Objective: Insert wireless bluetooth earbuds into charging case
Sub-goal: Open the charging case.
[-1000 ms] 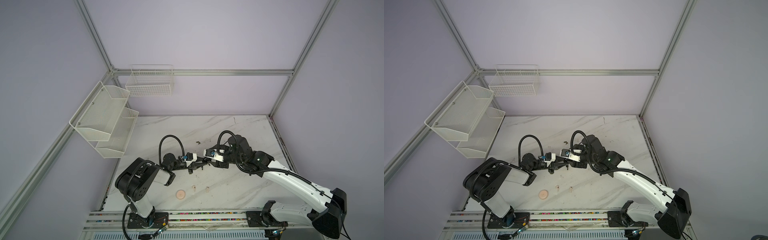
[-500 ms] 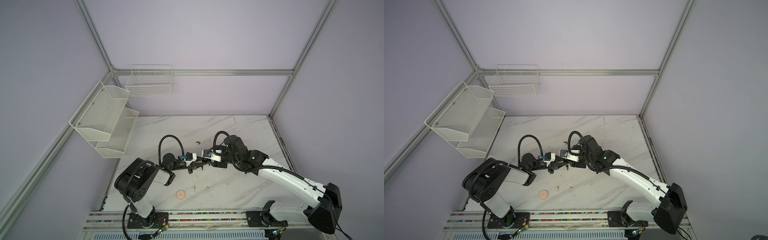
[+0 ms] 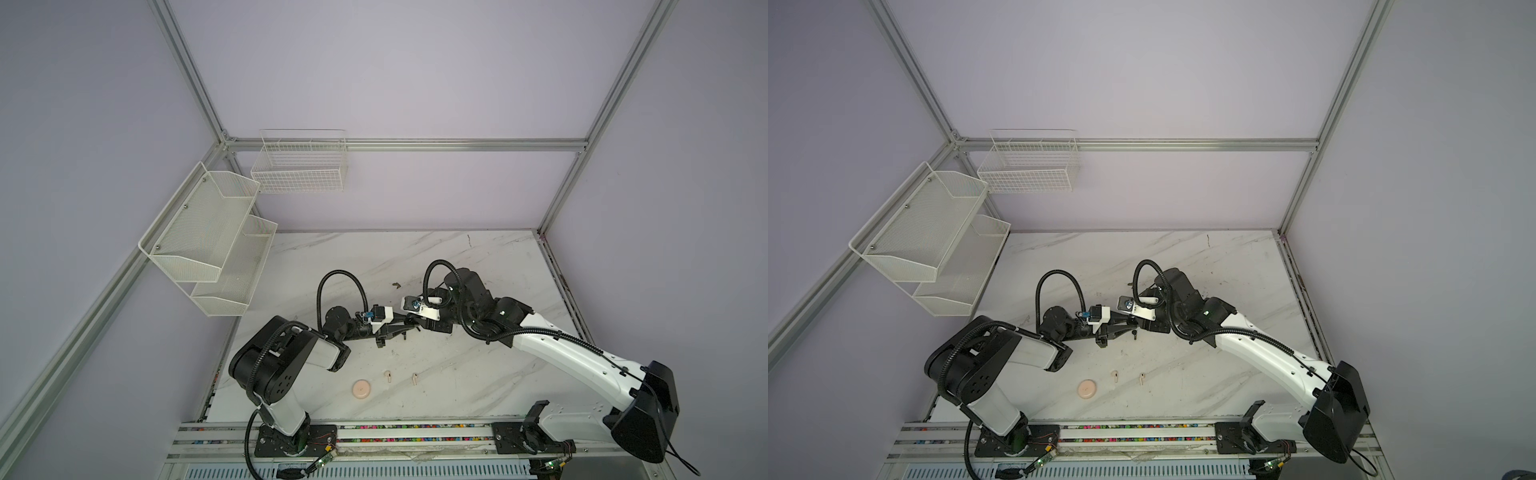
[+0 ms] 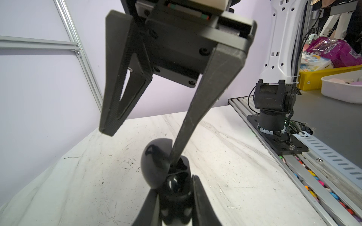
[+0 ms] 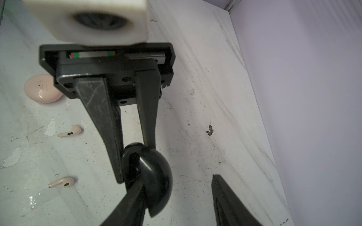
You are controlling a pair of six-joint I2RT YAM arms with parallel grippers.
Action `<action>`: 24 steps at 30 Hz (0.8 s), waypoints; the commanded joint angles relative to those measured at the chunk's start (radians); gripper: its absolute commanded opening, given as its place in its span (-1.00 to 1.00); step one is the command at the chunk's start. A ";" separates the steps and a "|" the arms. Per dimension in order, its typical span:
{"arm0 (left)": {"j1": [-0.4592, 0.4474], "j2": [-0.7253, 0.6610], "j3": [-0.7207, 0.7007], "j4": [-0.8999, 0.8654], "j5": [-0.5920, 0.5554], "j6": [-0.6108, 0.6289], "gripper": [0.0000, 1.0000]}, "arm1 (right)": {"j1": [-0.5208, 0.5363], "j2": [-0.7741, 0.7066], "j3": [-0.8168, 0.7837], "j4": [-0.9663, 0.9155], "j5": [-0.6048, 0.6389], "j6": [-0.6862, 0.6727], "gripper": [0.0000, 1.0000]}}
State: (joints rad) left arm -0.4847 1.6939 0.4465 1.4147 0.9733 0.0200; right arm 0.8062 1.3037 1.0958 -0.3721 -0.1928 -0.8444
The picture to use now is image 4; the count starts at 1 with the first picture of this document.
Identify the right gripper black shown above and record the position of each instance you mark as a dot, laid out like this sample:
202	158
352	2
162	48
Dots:
181	40

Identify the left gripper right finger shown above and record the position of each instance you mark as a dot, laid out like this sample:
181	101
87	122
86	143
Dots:
203	213

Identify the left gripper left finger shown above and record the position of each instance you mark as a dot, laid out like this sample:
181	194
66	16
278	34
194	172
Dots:
149	215

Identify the black earbud charging case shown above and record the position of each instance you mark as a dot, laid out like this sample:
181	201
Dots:
172	183

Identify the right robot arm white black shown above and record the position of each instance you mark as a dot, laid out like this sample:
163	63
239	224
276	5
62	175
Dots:
277	77

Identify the pink plastic bag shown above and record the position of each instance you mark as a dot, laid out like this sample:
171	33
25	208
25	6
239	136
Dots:
338	51

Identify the white plastic tray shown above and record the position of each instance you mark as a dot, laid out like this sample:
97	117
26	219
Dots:
345	87

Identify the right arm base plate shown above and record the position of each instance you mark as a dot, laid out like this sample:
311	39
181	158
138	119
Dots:
279	144

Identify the aluminium mounting rail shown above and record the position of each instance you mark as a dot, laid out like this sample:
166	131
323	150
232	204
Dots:
329	182

